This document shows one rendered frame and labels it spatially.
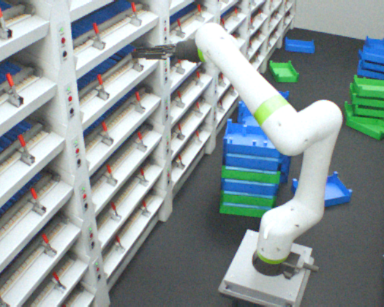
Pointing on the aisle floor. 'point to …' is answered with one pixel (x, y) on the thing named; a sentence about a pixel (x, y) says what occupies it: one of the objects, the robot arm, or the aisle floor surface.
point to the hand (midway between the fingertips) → (141, 52)
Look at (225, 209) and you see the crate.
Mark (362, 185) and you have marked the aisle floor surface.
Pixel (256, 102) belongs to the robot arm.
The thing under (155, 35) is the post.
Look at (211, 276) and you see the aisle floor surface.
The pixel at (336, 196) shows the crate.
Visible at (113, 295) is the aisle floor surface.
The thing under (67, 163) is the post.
